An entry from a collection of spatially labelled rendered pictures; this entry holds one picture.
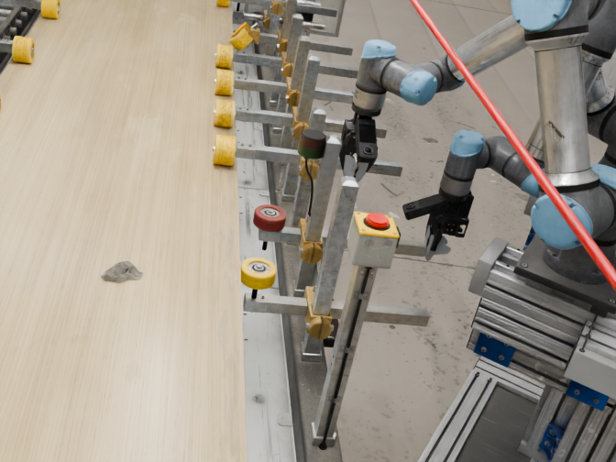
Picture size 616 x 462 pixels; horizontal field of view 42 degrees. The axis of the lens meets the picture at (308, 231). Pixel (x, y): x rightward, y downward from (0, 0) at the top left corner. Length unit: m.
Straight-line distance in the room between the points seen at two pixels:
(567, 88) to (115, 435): 1.02
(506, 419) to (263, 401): 1.05
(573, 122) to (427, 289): 2.04
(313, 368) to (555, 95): 0.80
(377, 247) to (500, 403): 1.44
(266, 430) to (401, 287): 1.80
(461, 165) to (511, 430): 1.00
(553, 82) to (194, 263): 0.83
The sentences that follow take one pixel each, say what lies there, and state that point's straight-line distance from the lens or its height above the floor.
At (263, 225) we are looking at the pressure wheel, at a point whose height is 0.89.
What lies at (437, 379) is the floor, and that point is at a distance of 3.08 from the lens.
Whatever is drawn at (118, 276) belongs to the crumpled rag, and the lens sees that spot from 1.69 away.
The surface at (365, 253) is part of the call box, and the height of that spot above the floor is 1.18.
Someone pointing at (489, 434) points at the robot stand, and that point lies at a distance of 2.61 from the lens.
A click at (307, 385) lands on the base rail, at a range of 1.81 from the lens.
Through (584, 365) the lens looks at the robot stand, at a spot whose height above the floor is 0.93.
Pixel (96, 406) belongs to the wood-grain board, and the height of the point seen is 0.90.
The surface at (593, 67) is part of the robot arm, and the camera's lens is 1.92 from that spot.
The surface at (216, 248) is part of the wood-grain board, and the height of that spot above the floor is 0.90.
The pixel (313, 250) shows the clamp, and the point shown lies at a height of 0.86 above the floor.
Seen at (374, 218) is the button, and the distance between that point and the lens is 1.38.
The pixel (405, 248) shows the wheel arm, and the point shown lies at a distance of 2.08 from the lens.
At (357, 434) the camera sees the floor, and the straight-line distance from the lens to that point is 2.75.
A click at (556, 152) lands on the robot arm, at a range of 1.61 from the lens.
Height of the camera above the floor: 1.89
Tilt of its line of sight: 30 degrees down
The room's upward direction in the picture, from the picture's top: 12 degrees clockwise
